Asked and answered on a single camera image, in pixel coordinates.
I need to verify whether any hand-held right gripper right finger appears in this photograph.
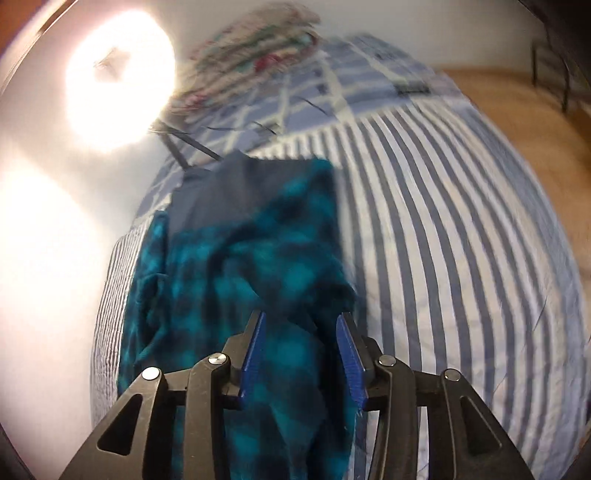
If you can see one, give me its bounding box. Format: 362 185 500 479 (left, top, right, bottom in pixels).
336 311 536 480

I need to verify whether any blue white striped blanket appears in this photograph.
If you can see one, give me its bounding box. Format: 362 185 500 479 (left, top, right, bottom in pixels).
90 106 589 480

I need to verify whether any black metal clothes rack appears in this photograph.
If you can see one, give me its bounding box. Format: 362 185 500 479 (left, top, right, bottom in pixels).
531 41 571 114

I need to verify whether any ring light on tripod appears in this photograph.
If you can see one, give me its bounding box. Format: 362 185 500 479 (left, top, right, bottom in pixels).
65 9 222 171

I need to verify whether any stack of folded floral quilts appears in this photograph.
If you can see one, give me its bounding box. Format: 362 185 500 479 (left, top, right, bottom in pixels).
164 2 324 116

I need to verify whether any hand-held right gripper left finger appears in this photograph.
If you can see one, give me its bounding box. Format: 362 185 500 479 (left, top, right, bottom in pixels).
58 310 267 480

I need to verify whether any blue grid patterned bedsheet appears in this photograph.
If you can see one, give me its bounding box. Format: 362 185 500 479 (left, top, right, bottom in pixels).
134 32 467 217

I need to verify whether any teal plaid fleece jacket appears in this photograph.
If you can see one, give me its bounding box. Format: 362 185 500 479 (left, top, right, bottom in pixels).
115 152 358 480

